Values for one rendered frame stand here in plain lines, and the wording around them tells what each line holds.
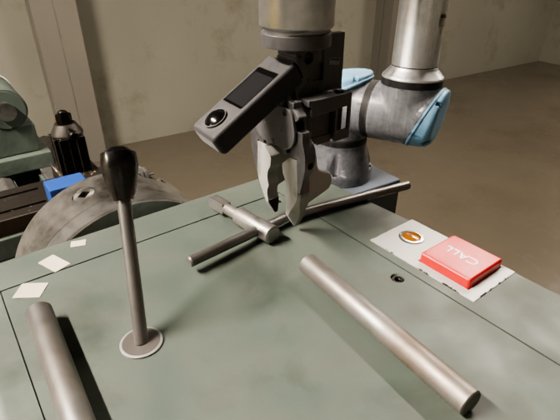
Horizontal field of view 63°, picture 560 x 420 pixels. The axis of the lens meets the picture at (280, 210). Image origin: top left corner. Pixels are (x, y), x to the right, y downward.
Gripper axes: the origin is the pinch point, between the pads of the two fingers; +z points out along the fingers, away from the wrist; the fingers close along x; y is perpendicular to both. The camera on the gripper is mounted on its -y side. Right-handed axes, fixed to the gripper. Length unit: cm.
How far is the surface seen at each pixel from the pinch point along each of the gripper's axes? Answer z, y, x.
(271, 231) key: 0.3, -3.4, -2.8
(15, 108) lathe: 19, -9, 132
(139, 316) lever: -0.2, -20.6, -7.4
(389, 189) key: 1.3, 16.6, -2.9
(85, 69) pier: 53, 67, 333
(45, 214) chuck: 6.8, -21.2, 29.3
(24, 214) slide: 31, -20, 79
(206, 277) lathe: 2.1, -12.2, -3.6
